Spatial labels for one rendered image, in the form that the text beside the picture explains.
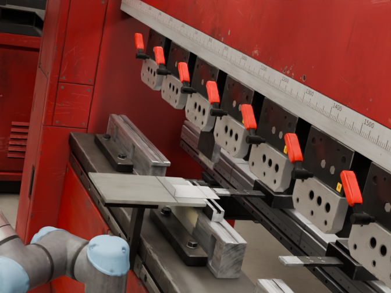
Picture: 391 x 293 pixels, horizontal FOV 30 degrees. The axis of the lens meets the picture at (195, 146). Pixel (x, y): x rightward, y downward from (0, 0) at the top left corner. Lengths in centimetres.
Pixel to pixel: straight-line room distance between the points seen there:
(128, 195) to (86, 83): 92
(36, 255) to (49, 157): 142
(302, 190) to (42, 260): 50
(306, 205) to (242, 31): 50
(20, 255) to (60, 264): 9
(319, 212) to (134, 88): 146
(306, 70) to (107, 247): 51
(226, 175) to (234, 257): 62
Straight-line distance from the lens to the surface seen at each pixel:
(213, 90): 172
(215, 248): 176
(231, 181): 229
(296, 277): 404
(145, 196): 181
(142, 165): 228
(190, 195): 187
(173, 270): 175
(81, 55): 262
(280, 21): 155
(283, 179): 147
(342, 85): 132
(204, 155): 189
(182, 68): 190
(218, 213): 182
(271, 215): 206
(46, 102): 264
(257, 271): 398
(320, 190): 135
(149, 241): 187
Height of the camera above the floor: 163
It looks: 16 degrees down
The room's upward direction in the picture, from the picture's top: 12 degrees clockwise
